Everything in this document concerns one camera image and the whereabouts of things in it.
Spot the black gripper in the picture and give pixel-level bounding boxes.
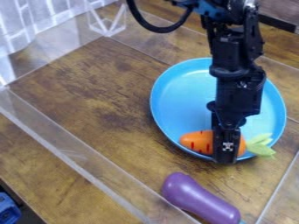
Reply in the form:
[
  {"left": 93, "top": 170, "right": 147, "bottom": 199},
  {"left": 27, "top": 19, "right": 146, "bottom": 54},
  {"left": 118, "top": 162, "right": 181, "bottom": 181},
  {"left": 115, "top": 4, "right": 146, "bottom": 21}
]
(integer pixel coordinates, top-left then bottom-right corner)
[{"left": 207, "top": 65, "right": 268, "bottom": 165}]

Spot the orange toy carrot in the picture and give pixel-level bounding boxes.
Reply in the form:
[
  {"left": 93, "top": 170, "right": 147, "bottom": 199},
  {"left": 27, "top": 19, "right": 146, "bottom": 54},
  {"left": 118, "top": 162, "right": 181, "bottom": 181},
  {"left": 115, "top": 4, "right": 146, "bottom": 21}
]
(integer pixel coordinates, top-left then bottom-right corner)
[{"left": 179, "top": 130, "right": 277, "bottom": 158}]

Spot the blue round tray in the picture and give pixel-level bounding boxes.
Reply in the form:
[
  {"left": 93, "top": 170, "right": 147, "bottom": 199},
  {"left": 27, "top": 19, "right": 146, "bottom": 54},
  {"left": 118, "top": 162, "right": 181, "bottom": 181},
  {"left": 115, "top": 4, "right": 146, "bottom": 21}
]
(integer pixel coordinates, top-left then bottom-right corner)
[{"left": 150, "top": 58, "right": 286, "bottom": 160}]

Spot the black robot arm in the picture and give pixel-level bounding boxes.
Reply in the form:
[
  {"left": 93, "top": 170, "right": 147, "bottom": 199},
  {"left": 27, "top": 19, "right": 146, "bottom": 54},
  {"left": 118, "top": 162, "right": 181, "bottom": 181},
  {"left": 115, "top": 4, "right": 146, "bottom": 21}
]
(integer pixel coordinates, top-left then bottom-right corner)
[{"left": 171, "top": 0, "right": 268, "bottom": 165}]

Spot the purple toy eggplant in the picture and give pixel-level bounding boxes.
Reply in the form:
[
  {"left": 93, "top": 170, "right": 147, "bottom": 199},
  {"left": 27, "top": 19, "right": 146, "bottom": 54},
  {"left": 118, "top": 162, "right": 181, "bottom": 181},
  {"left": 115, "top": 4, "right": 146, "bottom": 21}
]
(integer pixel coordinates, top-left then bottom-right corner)
[{"left": 162, "top": 172, "right": 242, "bottom": 224}]

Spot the blue object at corner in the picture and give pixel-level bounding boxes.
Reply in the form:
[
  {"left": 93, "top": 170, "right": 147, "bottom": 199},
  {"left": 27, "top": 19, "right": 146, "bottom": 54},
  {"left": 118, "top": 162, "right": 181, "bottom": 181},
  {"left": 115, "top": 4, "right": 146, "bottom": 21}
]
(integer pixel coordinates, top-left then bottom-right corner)
[{"left": 0, "top": 192, "right": 22, "bottom": 224}]

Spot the white mesh curtain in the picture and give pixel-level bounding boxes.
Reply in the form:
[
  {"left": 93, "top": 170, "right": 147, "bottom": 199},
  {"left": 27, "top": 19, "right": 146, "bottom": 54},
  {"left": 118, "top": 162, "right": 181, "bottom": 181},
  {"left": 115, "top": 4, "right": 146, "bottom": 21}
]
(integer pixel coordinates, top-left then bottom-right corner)
[{"left": 0, "top": 0, "right": 118, "bottom": 55}]

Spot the black cable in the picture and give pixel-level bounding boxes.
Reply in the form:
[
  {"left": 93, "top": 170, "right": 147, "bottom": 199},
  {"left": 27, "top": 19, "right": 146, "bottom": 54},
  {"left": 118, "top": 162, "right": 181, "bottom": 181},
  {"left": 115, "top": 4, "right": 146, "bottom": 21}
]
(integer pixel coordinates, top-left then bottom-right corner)
[{"left": 126, "top": 0, "right": 195, "bottom": 34}]

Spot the clear acrylic enclosure wall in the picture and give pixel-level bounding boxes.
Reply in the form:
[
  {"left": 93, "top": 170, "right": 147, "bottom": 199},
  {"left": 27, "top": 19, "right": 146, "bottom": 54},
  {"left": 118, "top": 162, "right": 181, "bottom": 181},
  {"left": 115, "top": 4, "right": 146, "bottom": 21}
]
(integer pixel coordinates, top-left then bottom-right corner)
[{"left": 0, "top": 0, "right": 299, "bottom": 224}]

